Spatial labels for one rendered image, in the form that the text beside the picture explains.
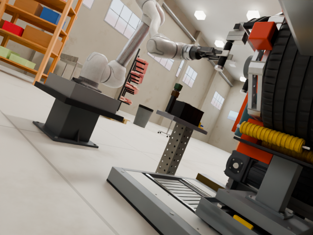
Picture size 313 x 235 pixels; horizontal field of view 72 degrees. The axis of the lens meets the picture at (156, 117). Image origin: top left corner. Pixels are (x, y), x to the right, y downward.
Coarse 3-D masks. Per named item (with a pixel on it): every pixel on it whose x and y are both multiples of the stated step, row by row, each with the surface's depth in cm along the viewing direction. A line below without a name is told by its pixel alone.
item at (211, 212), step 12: (204, 204) 87; (216, 204) 87; (204, 216) 86; (216, 216) 83; (228, 216) 80; (240, 216) 92; (216, 228) 82; (228, 228) 79; (240, 228) 76; (252, 228) 75
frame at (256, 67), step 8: (272, 16) 89; (280, 16) 86; (280, 24) 85; (256, 56) 88; (264, 56) 86; (256, 64) 87; (264, 64) 85; (248, 72) 90; (256, 72) 88; (264, 72) 86; (248, 80) 92; (256, 80) 93; (248, 88) 94; (256, 88) 95; (248, 96) 96; (248, 104) 98; (256, 104) 98; (248, 112) 100; (256, 112) 97
